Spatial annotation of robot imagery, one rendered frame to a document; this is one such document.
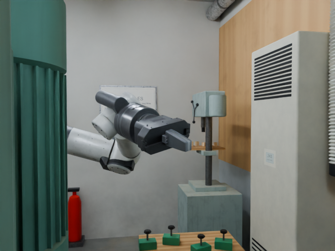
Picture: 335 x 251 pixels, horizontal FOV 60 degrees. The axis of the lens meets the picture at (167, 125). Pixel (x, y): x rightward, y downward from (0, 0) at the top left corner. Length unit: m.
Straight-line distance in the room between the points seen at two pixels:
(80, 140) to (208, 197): 1.70
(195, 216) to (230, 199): 0.33
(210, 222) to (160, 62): 1.81
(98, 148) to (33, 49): 0.69
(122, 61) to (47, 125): 3.05
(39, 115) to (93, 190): 3.11
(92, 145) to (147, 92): 2.37
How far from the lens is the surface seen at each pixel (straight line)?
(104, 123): 0.71
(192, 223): 2.55
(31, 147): 0.31
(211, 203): 2.54
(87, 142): 0.98
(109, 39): 3.40
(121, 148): 0.87
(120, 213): 3.47
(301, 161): 1.65
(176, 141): 0.56
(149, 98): 3.30
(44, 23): 0.33
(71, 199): 3.29
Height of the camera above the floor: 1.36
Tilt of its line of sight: 2 degrees down
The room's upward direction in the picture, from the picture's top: straight up
